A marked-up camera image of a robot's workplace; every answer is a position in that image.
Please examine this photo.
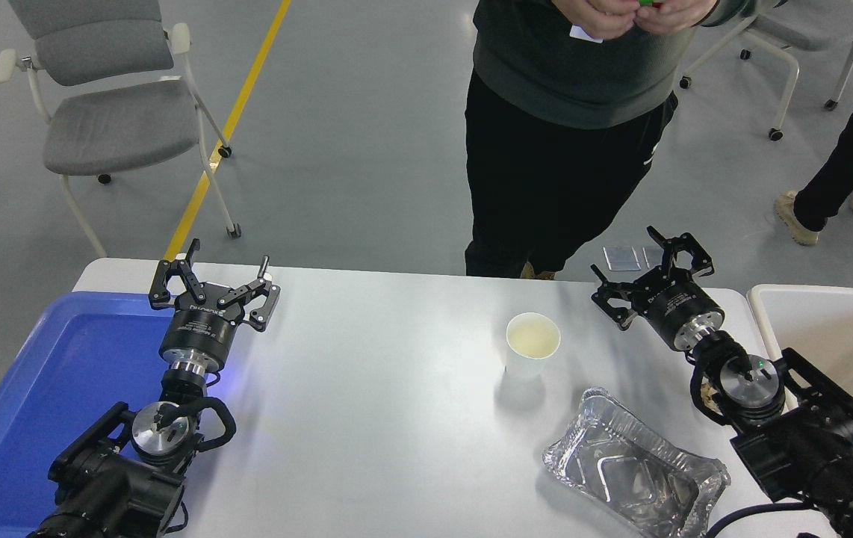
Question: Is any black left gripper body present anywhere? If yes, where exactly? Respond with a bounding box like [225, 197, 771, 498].
[160, 282, 248, 368]

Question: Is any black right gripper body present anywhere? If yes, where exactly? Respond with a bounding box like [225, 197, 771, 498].
[639, 273, 726, 350]

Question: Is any white paper cup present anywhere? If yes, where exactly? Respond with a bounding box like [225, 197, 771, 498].
[505, 312, 562, 380]

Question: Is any person's left hand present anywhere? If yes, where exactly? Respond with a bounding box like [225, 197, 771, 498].
[634, 0, 719, 35]

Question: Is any person's right hand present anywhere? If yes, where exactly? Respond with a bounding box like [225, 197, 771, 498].
[552, 0, 636, 40]

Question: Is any blue plastic tray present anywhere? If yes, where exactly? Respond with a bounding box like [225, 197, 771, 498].
[0, 291, 182, 538]

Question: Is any large pale bin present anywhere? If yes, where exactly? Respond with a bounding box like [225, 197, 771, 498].
[746, 284, 853, 486]

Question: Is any silver foil tray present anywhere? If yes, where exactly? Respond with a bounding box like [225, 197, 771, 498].
[543, 386, 731, 538]

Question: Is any grey chair with armrests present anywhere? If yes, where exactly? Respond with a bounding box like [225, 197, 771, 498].
[0, 0, 242, 259]

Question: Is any person with tan boots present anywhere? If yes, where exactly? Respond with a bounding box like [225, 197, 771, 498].
[464, 0, 782, 281]

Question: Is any grey chair on castors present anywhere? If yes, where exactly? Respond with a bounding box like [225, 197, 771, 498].
[679, 0, 853, 141]

